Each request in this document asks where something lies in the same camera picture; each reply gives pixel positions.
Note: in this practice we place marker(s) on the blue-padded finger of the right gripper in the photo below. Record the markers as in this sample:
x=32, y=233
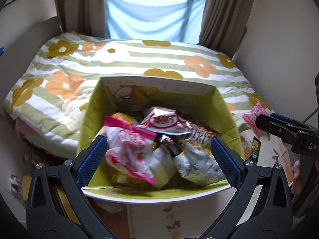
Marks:
x=293, y=122

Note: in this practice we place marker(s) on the person's hand holding gripper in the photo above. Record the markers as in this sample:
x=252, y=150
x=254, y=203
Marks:
x=296, y=184

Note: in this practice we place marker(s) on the brown right curtain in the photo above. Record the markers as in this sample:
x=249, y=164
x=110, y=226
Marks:
x=224, y=24

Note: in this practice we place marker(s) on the grey-green patterned snack bag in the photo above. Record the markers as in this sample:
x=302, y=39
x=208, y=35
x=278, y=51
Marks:
x=196, y=164

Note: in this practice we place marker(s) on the yellow box on floor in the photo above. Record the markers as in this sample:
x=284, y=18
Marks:
x=26, y=181

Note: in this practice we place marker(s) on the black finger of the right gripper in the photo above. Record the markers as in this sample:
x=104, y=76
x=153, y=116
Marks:
x=275, y=127

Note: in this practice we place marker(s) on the floral striped quilt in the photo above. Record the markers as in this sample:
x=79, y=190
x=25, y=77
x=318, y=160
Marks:
x=52, y=94

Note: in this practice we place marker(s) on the pink white candy bag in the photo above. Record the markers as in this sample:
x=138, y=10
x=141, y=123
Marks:
x=129, y=149

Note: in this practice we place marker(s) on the grey bed headboard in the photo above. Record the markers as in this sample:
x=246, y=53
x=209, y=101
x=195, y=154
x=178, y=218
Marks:
x=16, y=59

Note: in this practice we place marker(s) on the red white round-logo snack bag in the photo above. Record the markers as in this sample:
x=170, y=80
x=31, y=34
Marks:
x=164, y=121

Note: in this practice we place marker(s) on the dark chocolate bar wrapper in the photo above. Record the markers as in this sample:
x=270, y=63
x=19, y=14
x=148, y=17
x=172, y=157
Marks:
x=170, y=145

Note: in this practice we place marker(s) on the brown left curtain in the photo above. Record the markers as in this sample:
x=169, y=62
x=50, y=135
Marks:
x=83, y=16

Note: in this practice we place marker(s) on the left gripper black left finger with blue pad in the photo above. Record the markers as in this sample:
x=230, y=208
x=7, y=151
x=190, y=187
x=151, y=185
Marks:
x=46, y=217

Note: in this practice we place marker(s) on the brown curtain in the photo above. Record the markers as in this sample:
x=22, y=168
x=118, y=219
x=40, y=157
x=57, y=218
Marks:
x=224, y=24
x=83, y=16

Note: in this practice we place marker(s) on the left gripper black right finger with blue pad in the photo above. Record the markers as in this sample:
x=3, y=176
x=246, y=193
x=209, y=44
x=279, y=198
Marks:
x=261, y=206

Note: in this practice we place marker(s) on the light blue window cloth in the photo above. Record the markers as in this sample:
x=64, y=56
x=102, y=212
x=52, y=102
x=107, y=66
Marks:
x=168, y=20

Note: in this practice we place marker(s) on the small pink snack packet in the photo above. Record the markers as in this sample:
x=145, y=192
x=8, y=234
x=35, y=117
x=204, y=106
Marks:
x=250, y=118

